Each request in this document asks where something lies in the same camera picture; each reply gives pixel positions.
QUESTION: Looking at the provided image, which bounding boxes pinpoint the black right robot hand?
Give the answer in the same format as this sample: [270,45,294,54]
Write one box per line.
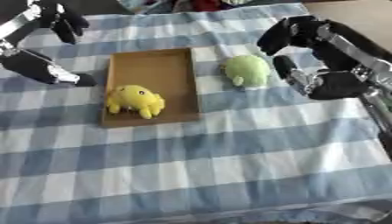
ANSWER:
[255,15,392,101]

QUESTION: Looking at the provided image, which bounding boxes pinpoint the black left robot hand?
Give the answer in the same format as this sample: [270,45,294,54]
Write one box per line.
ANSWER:
[0,0,100,88]

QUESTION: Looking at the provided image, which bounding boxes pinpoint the tan cardboard box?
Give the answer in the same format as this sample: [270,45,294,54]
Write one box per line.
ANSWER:
[99,47,202,129]

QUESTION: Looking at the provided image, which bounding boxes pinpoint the green soft toy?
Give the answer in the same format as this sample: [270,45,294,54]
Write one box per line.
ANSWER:
[220,54,273,88]

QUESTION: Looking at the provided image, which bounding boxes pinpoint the yellow soft toy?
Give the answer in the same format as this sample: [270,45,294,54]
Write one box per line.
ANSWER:
[104,84,167,120]

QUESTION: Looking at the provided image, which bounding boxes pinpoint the pile of colourful items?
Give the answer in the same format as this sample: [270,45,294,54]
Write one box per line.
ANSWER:
[117,0,281,15]

